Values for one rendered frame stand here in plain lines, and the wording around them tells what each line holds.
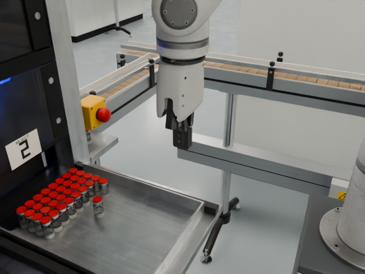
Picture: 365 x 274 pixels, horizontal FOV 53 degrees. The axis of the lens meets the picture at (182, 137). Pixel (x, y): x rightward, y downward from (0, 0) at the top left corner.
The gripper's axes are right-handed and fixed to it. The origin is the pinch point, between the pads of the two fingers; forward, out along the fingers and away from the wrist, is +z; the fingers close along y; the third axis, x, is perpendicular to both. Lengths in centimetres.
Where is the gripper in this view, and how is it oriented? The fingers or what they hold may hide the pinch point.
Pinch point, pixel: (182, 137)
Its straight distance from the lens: 67.0
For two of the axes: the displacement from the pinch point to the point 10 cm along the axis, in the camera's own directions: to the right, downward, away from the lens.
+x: 9.0, 2.2, -3.8
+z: 0.0, 8.7, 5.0
